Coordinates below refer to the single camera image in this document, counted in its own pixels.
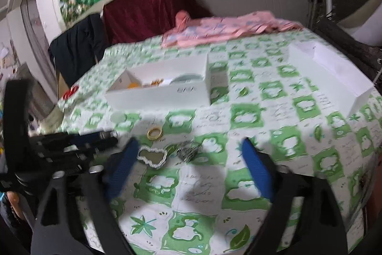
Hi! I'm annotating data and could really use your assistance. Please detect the white cardboard box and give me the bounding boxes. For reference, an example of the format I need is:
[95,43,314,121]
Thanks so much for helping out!
[104,52,212,110]

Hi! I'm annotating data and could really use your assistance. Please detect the green checked tablecloth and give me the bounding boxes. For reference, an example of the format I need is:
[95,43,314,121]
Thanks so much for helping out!
[28,29,382,255]

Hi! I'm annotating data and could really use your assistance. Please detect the black jacket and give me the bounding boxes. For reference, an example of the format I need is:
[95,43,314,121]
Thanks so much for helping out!
[48,14,109,88]

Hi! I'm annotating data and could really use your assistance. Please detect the white box lid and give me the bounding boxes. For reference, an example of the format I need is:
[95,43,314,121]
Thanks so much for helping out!
[288,41,375,118]

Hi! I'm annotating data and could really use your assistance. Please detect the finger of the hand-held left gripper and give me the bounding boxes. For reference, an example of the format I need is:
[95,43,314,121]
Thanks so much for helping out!
[64,130,119,151]
[45,150,90,173]

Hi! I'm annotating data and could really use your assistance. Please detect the pink floral garment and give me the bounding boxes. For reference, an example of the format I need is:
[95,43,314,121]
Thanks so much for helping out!
[161,11,305,48]

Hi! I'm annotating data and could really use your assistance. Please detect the gold ring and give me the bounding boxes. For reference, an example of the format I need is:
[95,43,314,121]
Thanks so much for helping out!
[147,127,163,140]

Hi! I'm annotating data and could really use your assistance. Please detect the silver filigree ring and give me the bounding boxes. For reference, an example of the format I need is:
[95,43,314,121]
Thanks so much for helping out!
[178,141,201,163]

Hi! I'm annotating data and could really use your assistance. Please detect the dark red velvet cloth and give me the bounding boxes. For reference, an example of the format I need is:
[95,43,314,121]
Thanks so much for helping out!
[102,0,215,45]

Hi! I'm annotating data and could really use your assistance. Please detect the pale jade bangle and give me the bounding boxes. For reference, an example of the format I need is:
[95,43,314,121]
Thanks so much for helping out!
[171,73,204,84]

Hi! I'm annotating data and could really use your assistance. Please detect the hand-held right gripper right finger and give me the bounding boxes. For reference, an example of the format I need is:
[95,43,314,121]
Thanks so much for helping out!
[241,137,350,255]

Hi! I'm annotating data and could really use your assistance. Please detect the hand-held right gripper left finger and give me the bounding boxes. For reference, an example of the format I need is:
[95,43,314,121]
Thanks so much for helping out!
[30,137,139,255]

